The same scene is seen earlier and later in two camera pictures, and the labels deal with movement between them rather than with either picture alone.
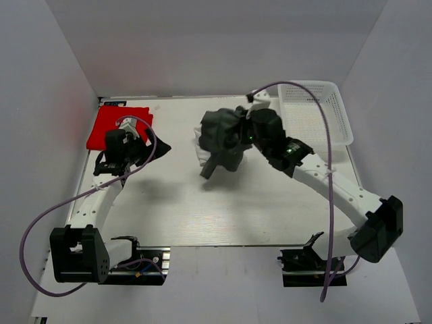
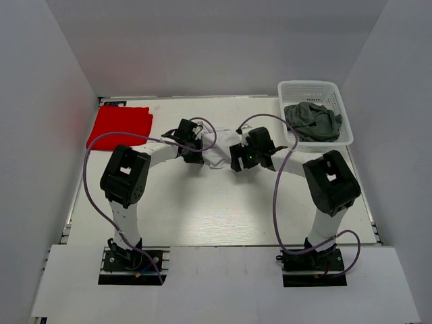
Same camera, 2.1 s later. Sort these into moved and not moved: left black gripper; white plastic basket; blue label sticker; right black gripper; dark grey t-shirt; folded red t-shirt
Moved: left black gripper; dark grey t-shirt; right black gripper
Not moved: blue label sticker; white plastic basket; folded red t-shirt
